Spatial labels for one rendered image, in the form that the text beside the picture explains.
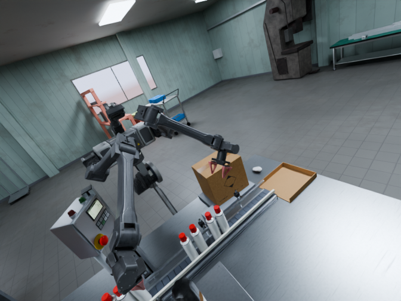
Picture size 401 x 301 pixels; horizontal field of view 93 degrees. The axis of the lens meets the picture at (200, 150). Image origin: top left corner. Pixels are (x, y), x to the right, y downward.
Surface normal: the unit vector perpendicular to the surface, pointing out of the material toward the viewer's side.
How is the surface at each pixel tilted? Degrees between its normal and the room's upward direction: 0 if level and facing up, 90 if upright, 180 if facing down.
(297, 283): 0
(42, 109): 90
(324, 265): 0
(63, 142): 90
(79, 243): 90
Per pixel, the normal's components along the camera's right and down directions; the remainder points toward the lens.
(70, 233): -0.02, 0.47
